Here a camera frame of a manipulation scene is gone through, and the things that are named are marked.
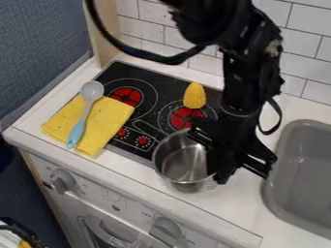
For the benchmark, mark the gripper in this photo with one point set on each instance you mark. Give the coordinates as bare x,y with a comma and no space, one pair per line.
241,135

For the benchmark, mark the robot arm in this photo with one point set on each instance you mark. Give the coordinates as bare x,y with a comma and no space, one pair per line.
232,38

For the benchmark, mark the silver pot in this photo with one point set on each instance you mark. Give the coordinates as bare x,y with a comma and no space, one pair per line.
181,161

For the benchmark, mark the yellow toy corn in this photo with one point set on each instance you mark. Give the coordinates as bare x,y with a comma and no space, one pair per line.
194,95

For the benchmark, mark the toy sink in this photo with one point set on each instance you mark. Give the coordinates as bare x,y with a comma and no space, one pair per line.
301,177

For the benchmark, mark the toy stove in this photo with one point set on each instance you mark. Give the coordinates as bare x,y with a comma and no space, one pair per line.
151,97

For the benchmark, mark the yellow cloth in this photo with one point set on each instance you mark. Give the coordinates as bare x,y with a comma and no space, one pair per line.
97,124

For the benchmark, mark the grey and blue spoon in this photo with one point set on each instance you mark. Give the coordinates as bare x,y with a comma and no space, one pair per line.
84,111

